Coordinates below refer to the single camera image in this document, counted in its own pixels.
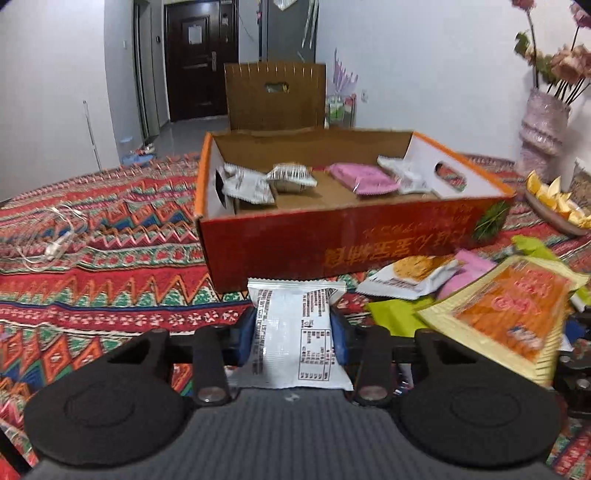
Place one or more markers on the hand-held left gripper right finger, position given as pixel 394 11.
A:
pixel 338 339

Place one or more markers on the dried pink roses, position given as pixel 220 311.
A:
pixel 570 64

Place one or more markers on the dark entrance door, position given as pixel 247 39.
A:
pixel 191 64

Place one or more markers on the white orange-print snack packet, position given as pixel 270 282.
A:
pixel 406 277

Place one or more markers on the wooden chair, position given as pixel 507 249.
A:
pixel 272 104

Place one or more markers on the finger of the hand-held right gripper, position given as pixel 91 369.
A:
pixel 575 383
pixel 577 330

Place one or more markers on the long green snack packet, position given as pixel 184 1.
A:
pixel 397 316
pixel 533 247

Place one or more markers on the lilac wall decoration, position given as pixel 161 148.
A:
pixel 345 74

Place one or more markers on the storage cart with bottles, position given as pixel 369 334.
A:
pixel 340 110

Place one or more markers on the folded hanging umbrella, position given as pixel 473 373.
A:
pixel 310 23

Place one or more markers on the white snack packet black print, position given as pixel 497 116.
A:
pixel 295 341

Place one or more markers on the pink snack packet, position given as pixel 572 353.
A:
pixel 364 177
pixel 475 272

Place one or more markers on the large yellow orange-print packet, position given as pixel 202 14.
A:
pixel 503 314

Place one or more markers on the grey refrigerator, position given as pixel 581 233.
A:
pixel 286 32

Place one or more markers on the clear plastic bag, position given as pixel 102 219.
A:
pixel 282 3

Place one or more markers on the plate of orange peels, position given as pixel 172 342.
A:
pixel 554 196

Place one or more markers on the silver striped snack packet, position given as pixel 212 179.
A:
pixel 293 177

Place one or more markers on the pink textured vase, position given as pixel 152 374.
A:
pixel 542 134

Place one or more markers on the glass jar white lid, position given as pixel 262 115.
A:
pixel 582 175

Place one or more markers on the white mop pole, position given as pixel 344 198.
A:
pixel 92 134

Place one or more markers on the red cardboard box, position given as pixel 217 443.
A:
pixel 323 240

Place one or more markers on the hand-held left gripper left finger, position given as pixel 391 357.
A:
pixel 247 337

